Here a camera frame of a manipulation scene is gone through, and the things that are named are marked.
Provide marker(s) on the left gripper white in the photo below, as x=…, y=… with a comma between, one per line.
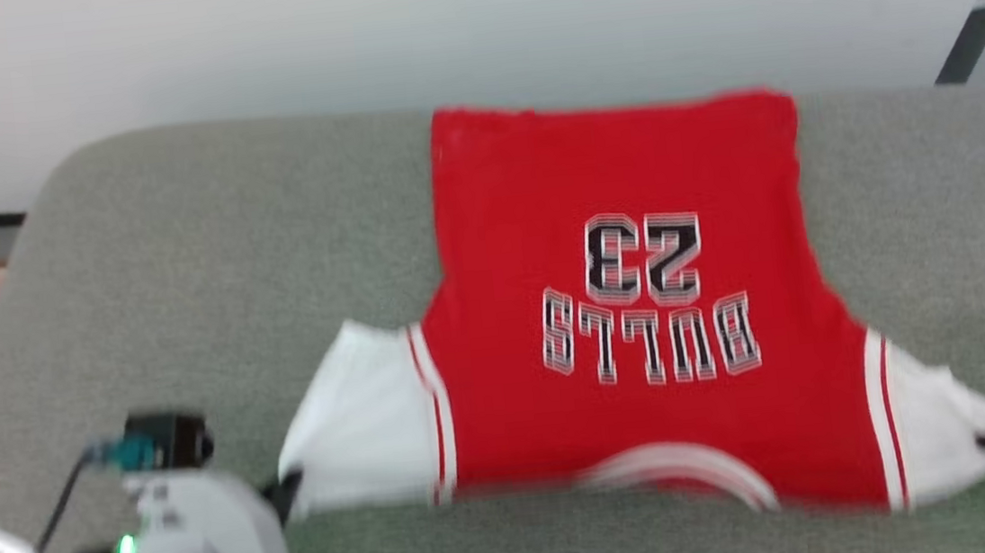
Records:
x=228, y=537

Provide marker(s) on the red and white basketball jersey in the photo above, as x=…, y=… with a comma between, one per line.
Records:
x=642, y=425

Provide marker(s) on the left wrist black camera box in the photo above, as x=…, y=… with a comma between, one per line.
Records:
x=174, y=441

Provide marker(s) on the teal left camera connector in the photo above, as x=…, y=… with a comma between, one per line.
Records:
x=123, y=452

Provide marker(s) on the black round post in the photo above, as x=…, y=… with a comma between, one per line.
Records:
x=967, y=46

